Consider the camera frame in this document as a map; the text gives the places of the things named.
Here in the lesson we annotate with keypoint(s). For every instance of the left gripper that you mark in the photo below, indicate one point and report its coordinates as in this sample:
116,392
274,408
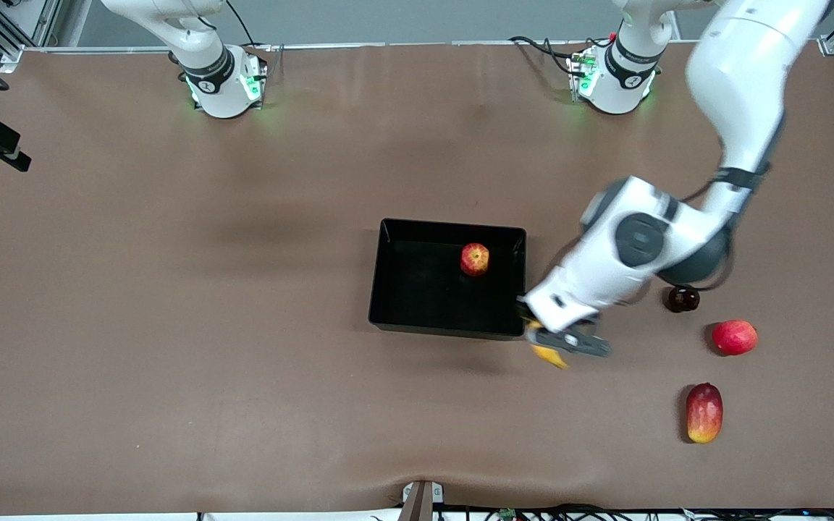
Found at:
523,312

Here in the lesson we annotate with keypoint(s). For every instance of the yellow banana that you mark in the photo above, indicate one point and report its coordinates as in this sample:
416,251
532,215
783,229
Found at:
551,357

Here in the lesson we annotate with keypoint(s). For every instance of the small red yellow apple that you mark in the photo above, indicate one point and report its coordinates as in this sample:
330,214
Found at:
475,260

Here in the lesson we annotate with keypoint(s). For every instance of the black plastic box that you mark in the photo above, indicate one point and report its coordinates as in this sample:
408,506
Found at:
424,297

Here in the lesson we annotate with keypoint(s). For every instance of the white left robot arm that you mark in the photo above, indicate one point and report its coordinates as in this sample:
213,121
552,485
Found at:
641,239

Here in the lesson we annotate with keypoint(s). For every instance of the dark purple plum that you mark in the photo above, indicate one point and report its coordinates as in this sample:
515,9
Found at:
683,299

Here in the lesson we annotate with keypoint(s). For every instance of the small green circuit board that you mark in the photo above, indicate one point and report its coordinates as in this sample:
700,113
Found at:
508,514

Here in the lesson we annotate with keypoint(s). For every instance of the red yellow mango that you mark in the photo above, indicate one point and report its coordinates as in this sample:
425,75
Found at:
704,414

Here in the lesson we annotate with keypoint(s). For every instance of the brown table mat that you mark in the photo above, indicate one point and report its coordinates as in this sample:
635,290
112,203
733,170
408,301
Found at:
171,405

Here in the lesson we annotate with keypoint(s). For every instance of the grey metal clamp bracket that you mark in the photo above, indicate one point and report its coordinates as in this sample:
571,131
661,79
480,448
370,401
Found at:
420,499

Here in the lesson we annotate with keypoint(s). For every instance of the silver table edge rail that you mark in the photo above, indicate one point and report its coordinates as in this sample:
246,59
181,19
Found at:
424,43

